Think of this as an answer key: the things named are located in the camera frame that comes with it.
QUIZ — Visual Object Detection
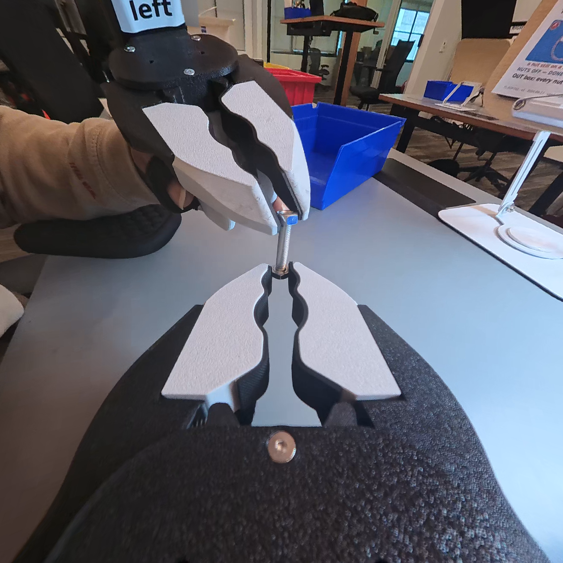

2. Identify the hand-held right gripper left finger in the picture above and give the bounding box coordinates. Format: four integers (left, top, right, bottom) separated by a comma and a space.
161, 263, 271, 407

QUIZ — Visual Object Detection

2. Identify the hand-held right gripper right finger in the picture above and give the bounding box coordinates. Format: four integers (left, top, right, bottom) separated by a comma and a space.
289, 262, 402, 400

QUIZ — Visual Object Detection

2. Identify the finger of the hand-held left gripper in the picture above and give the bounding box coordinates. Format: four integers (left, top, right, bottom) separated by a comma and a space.
220, 80, 311, 221
143, 102, 280, 236

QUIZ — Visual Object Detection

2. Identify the blue plastic bin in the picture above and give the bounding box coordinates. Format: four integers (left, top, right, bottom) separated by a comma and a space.
290, 102, 406, 211
423, 80, 475, 103

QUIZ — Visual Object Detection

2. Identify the thin silver bolt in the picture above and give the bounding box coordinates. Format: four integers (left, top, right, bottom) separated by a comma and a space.
275, 222, 294, 274

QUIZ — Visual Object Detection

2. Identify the person's left forearm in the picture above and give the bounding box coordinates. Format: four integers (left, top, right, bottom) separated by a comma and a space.
0, 106, 161, 229

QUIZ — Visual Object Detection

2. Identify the person's left hand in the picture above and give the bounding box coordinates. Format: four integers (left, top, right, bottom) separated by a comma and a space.
131, 147, 198, 212

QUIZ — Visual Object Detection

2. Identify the red plastic bin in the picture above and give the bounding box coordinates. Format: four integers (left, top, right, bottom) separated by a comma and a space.
264, 64, 323, 106

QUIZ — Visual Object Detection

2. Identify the wooden standing desk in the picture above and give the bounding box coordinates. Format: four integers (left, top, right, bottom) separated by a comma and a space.
280, 15, 385, 106

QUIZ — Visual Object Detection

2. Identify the black chair armrest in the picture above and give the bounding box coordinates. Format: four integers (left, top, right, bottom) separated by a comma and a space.
13, 204, 182, 259

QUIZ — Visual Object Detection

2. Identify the black leaning panel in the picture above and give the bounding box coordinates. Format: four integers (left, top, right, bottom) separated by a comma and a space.
0, 0, 111, 124

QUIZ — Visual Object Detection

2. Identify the black office chair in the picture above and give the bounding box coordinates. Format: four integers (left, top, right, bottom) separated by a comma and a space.
350, 40, 416, 111

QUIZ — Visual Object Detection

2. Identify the white instruction sign stand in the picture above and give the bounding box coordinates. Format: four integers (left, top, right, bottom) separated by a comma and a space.
438, 0, 563, 301

